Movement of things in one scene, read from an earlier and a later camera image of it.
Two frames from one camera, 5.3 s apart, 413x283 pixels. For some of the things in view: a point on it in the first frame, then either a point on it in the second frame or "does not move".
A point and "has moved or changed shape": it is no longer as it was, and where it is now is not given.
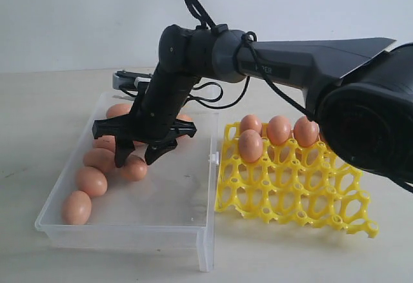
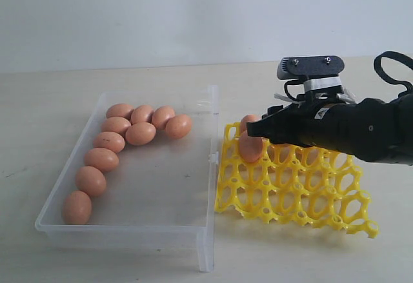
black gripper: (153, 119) → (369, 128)
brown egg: (119, 109) does not move
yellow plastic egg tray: (291, 183) does not move
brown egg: (107, 142) does not move
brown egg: (135, 169) has moved or changed shape
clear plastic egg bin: (177, 202) does not move
